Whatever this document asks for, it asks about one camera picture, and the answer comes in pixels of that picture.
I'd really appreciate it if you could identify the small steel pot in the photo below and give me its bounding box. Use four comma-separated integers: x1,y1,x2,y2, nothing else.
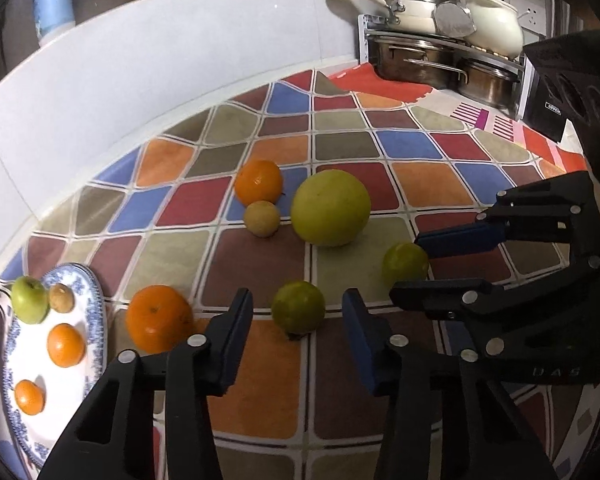
457,58,519,110

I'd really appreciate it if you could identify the small tan fruit behind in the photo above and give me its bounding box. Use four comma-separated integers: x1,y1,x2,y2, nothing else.
244,200,280,237

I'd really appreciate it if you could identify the large yellow-green pomelo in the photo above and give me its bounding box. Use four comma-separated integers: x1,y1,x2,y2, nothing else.
290,169,372,247

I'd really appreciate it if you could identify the green apple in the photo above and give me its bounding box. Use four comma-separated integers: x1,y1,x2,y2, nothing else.
12,275,50,324

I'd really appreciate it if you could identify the colourful diamond pattern tablecloth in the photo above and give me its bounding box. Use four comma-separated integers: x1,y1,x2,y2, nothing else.
0,68,600,480

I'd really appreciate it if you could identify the small orange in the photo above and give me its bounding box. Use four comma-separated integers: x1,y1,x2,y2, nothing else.
14,379,45,416
46,323,85,368

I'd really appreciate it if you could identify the brown kiwi front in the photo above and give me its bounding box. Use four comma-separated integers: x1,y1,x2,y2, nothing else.
48,283,74,313

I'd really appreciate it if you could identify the metal pot rack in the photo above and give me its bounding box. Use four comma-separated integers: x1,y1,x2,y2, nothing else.
358,14,524,118

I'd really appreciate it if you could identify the large steel pot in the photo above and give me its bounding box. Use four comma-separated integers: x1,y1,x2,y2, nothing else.
368,37,465,89

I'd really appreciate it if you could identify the black knife block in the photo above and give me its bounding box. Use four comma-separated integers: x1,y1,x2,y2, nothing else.
519,61,570,143

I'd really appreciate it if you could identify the blue white pump bottle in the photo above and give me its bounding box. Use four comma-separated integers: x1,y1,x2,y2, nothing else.
33,0,76,47

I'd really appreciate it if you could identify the cream pot with handle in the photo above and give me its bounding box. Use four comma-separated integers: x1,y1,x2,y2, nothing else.
335,0,440,35

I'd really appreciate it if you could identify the blue white oval plate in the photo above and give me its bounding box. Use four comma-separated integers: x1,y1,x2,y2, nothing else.
1,263,107,468

